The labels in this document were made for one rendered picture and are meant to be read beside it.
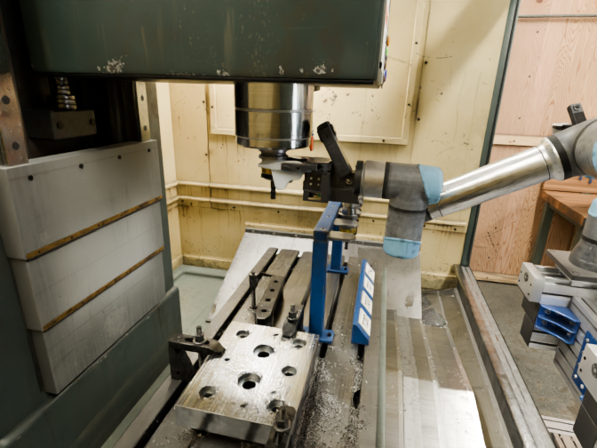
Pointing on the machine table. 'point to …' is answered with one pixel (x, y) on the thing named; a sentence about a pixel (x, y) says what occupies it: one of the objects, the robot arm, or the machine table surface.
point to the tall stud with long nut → (253, 288)
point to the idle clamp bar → (273, 294)
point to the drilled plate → (215, 422)
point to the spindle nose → (273, 115)
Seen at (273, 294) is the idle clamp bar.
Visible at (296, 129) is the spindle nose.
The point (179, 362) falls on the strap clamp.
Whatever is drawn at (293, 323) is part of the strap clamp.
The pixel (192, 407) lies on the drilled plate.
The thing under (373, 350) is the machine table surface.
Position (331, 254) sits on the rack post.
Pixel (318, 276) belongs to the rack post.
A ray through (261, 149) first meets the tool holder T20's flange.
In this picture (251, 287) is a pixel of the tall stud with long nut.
